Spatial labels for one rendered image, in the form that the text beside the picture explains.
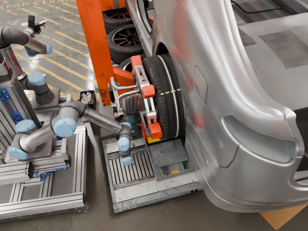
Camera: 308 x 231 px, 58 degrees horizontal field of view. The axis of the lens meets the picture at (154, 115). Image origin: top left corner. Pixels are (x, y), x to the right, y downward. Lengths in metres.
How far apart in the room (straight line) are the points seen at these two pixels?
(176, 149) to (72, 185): 0.99
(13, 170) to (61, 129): 0.70
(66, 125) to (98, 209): 1.25
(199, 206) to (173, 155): 0.51
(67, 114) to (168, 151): 1.27
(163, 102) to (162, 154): 0.84
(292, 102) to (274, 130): 1.14
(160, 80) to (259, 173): 0.95
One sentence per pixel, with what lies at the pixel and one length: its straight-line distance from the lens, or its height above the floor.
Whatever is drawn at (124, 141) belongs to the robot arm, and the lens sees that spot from 1.75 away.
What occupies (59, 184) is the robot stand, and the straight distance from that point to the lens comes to 2.66.
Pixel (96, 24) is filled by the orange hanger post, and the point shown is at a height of 1.36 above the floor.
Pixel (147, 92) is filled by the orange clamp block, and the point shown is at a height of 1.14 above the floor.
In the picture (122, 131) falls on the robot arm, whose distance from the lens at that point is 1.83.
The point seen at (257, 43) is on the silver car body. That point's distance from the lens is 2.54.
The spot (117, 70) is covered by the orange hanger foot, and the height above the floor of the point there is 0.83.
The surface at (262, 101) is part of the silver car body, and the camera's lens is 1.10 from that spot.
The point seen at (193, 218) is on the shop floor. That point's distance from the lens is 2.58.
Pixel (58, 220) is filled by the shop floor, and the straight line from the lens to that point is 2.75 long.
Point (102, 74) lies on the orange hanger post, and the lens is 2.45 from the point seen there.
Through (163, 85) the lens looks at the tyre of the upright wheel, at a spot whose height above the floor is 1.13.
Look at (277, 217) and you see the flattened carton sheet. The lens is 2.73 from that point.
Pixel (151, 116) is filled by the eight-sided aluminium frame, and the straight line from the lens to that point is 1.94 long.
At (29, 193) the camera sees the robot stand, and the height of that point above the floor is 0.21.
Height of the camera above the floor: 2.37
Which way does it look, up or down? 47 degrees down
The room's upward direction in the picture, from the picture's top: 4 degrees counter-clockwise
